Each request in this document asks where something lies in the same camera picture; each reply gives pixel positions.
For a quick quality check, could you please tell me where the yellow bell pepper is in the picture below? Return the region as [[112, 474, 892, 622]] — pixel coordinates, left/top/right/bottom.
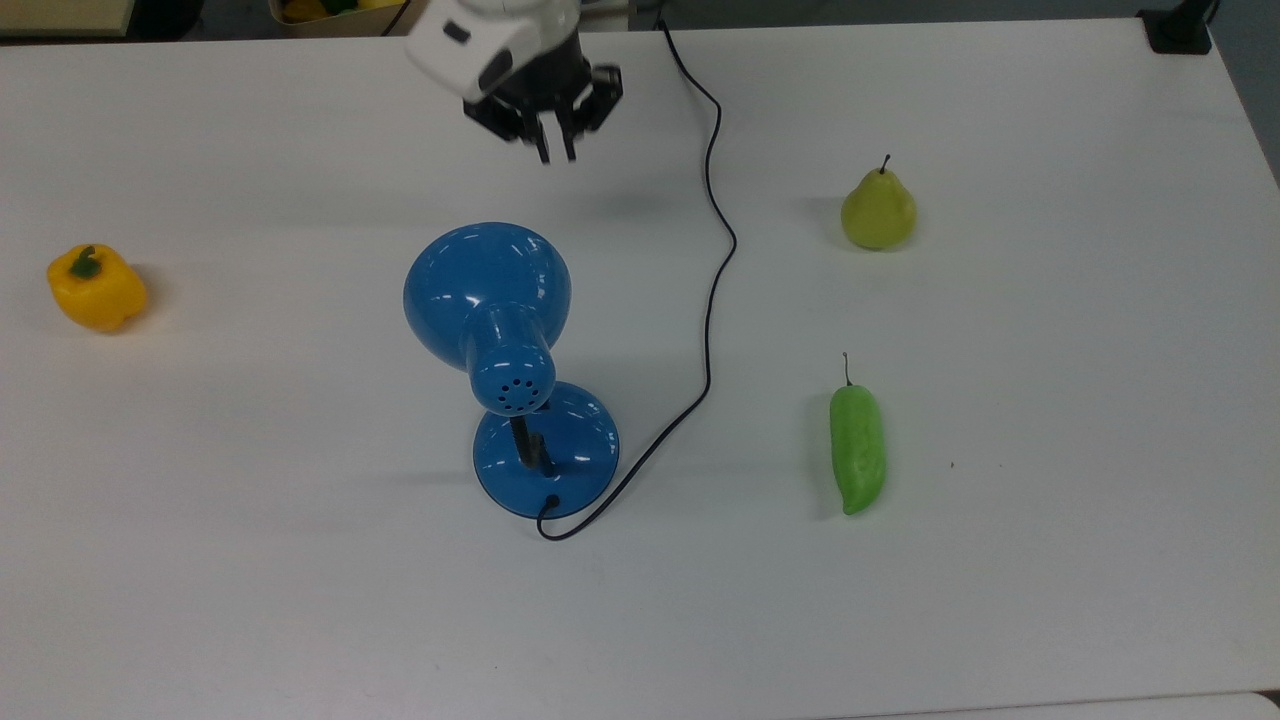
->
[[46, 245, 148, 333]]

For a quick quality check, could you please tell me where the black lamp power cable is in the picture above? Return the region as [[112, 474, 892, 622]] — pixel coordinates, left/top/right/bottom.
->
[[536, 20, 739, 542]]

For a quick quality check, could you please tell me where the green pear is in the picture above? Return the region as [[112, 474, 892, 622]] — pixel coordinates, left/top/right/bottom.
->
[[840, 154, 918, 251]]

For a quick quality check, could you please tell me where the green chili pepper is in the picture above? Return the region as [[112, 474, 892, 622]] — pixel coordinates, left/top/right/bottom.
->
[[829, 352, 888, 517]]

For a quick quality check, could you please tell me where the black clamp base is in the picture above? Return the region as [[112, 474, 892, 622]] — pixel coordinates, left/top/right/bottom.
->
[[1138, 0, 1219, 56]]

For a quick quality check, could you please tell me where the blue desk lamp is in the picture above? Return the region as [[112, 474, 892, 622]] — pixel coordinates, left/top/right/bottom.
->
[[403, 222, 621, 520]]

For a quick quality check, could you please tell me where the basket with toy fruit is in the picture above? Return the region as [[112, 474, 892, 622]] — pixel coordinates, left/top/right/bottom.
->
[[268, 0, 413, 38]]

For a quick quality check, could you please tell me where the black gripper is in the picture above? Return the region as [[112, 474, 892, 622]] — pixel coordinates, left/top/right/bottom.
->
[[462, 38, 625, 166]]

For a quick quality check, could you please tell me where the beige wooden box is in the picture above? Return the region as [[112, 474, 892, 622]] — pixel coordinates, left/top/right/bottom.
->
[[0, 0, 137, 38]]

